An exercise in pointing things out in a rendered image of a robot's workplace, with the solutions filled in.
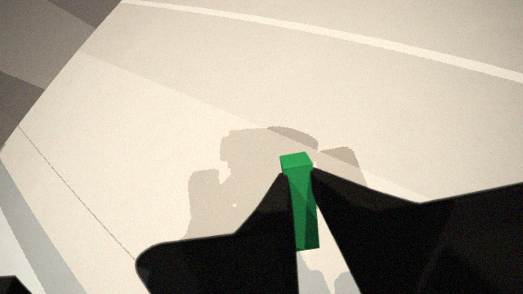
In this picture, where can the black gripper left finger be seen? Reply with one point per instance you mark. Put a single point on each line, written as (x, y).
(260, 256)

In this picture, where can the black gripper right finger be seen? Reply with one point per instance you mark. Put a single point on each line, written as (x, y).
(393, 245)

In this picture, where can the green rectangular post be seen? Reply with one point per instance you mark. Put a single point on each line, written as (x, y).
(298, 168)

